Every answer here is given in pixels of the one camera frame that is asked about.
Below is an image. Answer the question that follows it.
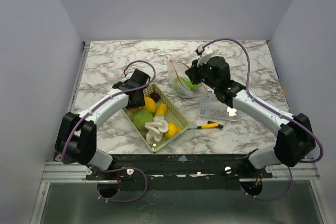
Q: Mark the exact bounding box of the light green pepper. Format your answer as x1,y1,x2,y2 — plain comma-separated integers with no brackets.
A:
173,76,201,91

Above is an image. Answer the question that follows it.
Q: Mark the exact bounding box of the clear zip bag orange zipper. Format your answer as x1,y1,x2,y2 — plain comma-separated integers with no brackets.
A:
166,58,209,99

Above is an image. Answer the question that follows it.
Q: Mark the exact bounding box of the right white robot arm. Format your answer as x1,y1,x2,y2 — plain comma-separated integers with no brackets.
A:
185,56,316,178

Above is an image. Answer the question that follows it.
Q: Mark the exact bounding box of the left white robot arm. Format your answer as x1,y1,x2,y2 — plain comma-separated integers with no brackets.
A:
55,69,150,179

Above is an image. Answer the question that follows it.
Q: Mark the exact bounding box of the peach fruit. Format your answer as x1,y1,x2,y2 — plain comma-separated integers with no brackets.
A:
129,106,142,113

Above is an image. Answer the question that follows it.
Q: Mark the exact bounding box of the orange fruit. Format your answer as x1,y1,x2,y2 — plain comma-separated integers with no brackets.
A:
142,97,156,113

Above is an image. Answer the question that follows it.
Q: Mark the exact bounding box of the green cabbage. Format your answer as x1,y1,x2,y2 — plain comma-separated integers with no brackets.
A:
133,109,153,131

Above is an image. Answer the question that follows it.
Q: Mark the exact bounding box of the dark red plum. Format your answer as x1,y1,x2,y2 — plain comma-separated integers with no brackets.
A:
149,92,160,102

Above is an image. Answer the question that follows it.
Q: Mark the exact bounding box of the yellow squash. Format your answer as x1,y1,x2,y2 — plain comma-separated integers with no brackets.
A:
155,103,168,116

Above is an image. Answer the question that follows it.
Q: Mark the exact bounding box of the clear plastic parts box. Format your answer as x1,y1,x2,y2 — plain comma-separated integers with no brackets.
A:
199,93,241,122

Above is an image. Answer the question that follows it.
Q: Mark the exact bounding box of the white mushroom cluster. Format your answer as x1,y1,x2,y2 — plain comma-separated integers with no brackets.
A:
144,115,169,144

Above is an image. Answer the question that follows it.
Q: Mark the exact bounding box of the green perforated plastic basket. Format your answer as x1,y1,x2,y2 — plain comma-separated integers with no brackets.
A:
123,84,189,153

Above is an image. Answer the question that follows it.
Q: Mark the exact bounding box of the yellow lemon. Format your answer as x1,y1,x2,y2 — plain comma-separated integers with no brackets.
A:
164,122,182,139

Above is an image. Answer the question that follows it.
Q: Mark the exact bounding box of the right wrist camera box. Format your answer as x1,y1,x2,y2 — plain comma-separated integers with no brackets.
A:
196,46,213,67

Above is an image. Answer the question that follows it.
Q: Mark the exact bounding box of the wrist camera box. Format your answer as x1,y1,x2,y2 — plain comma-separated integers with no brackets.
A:
196,46,213,67
124,74,131,82

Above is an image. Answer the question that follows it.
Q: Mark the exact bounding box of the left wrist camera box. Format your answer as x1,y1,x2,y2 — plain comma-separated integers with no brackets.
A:
124,74,131,82

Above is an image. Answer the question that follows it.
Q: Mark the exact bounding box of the yellow handled screwdriver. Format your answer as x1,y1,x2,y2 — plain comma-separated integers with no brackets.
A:
190,121,224,130

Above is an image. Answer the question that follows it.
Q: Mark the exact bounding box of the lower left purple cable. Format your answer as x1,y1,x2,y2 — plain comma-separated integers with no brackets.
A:
97,166,150,204

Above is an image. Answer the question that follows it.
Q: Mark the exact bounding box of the black mounting rail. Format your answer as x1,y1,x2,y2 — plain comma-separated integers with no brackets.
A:
85,154,272,193

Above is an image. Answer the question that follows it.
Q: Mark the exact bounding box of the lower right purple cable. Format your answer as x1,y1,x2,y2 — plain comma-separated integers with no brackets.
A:
239,163,293,201

